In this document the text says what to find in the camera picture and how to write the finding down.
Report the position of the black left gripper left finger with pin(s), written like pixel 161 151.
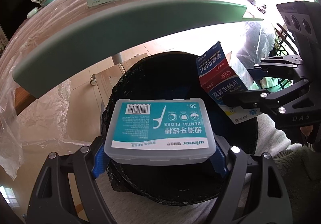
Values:
pixel 66 190

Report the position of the round table with plastic cover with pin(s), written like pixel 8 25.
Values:
pixel 68 36

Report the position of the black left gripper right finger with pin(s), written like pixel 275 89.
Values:
pixel 253 190

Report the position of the black camera box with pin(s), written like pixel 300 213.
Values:
pixel 302 19

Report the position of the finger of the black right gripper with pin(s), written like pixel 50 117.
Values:
pixel 289 67
pixel 263 99

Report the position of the clear dental floss box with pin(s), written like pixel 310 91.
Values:
pixel 160 132

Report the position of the red blue medicine box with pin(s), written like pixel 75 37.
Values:
pixel 223 73

